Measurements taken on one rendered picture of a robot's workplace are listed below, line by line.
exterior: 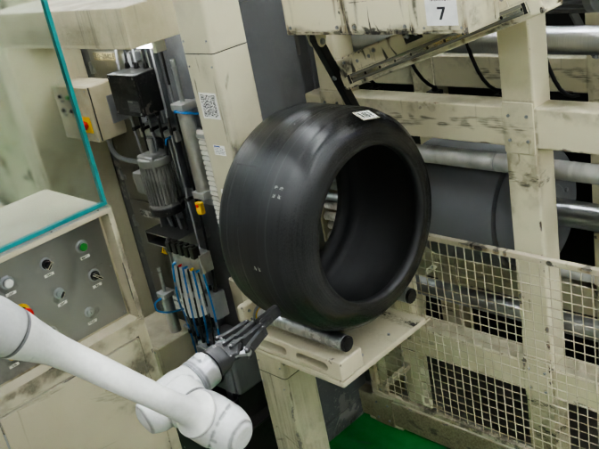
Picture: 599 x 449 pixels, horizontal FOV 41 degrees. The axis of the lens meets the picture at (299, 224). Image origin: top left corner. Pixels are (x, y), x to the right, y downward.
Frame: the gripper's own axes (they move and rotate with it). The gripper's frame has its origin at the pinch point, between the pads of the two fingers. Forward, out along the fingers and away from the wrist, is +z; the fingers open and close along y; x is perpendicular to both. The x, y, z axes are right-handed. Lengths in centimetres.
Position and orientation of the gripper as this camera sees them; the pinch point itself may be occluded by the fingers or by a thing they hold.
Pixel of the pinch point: (268, 316)
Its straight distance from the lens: 205.7
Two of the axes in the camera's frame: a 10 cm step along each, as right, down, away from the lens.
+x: 2.6, 8.5, 4.6
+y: -7.0, -1.6, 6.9
